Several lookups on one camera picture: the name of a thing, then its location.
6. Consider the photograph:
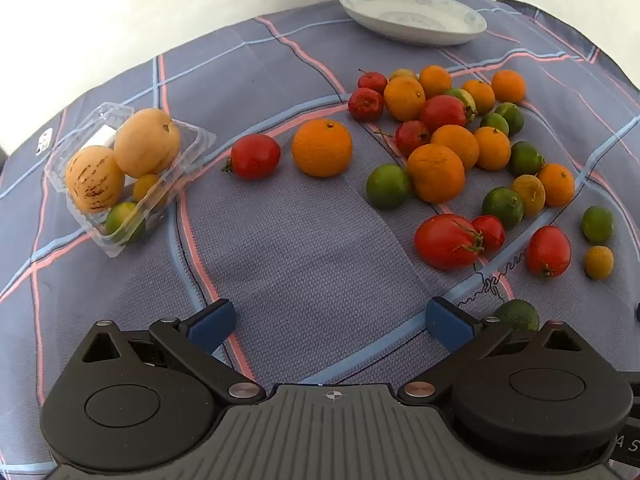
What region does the large orange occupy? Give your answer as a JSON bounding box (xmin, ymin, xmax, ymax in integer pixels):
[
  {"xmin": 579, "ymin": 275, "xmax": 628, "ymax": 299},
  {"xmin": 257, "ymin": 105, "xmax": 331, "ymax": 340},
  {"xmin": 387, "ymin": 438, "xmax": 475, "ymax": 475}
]
[{"xmin": 292, "ymin": 118, "xmax": 353, "ymax": 178}]

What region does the small yellow citrus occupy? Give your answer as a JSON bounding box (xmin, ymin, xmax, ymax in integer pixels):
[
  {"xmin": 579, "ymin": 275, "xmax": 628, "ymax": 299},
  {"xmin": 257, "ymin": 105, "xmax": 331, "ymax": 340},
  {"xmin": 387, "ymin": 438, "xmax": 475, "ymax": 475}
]
[{"xmin": 584, "ymin": 245, "xmax": 615, "ymax": 280}]

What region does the grey-blue plaid cloth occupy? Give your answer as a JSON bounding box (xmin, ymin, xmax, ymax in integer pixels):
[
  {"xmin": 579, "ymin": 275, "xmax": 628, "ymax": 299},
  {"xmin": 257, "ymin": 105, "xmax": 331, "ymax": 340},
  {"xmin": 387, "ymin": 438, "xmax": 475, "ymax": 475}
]
[{"xmin": 0, "ymin": 0, "xmax": 640, "ymax": 480}]

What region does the white paper label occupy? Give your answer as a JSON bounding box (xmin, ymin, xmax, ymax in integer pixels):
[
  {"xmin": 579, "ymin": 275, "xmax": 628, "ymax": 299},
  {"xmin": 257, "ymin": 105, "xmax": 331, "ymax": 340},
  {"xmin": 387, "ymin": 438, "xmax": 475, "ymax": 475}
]
[{"xmin": 82, "ymin": 125, "xmax": 118, "ymax": 150}]

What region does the pile of small oranges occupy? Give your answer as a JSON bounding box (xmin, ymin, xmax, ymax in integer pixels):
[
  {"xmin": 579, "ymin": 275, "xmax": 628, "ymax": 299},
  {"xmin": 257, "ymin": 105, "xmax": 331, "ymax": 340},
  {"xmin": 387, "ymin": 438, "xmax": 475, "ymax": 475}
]
[{"xmin": 383, "ymin": 65, "xmax": 577, "ymax": 217}]

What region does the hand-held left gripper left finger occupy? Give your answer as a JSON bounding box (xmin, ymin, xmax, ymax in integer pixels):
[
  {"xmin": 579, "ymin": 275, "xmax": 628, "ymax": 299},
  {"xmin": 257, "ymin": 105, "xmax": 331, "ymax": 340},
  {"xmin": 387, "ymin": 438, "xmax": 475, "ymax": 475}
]
[{"xmin": 80, "ymin": 298, "xmax": 267, "ymax": 406}]

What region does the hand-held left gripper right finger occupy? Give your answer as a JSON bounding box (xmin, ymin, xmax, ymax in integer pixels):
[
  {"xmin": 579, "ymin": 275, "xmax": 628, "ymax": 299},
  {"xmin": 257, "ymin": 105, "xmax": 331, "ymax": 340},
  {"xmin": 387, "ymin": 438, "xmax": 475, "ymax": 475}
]
[{"xmin": 397, "ymin": 296, "xmax": 588, "ymax": 405}]

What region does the small orange kumquat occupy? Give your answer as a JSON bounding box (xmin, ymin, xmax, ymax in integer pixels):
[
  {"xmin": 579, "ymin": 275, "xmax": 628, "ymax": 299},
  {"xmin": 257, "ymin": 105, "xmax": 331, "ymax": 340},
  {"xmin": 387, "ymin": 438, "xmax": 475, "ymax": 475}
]
[{"xmin": 132, "ymin": 173, "xmax": 168, "ymax": 211}]

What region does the green-orange unripe citrus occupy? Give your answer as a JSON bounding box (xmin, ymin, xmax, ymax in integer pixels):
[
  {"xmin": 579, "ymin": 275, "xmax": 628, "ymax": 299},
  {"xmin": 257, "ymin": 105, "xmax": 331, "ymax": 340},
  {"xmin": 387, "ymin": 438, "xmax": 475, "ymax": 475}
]
[{"xmin": 104, "ymin": 202, "xmax": 147, "ymax": 245}]

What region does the group of red tomatoes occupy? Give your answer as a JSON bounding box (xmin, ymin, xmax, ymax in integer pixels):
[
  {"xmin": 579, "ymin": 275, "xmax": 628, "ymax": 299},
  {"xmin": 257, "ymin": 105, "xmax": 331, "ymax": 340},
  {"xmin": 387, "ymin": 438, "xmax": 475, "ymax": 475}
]
[{"xmin": 222, "ymin": 70, "xmax": 572, "ymax": 278}]

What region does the white porcelain bowl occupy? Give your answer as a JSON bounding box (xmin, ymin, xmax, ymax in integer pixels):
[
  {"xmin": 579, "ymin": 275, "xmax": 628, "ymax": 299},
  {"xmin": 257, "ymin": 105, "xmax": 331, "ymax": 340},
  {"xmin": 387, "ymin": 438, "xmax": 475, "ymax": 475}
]
[{"xmin": 339, "ymin": 0, "xmax": 488, "ymax": 46}]

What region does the plain yellow pepino melon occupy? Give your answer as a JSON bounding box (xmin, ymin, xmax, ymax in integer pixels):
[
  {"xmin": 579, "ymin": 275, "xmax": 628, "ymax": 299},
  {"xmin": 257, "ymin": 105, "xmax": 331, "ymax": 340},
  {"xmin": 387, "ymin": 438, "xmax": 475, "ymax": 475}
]
[{"xmin": 113, "ymin": 108, "xmax": 181, "ymax": 179}]

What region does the striped yellow pepino melon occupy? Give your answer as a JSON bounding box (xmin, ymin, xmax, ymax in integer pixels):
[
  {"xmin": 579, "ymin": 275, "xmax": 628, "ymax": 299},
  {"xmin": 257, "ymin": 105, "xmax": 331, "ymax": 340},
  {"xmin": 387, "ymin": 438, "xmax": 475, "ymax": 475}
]
[{"xmin": 65, "ymin": 145, "xmax": 126, "ymax": 213}]

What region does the clear plastic clamshell container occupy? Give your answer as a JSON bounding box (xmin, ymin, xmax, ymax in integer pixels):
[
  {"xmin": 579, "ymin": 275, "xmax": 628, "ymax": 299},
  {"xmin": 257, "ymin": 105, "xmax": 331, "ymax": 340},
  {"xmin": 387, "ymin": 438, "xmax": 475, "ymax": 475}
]
[{"xmin": 44, "ymin": 101, "xmax": 217, "ymax": 259}]

